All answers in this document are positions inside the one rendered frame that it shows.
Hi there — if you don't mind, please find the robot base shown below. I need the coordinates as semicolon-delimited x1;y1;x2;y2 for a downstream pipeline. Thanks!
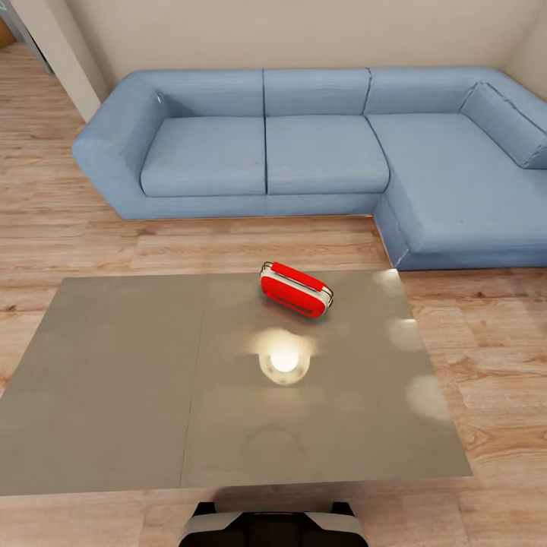
179;502;368;547

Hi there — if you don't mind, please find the radio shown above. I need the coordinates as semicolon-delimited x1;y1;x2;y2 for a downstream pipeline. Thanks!
260;262;334;318

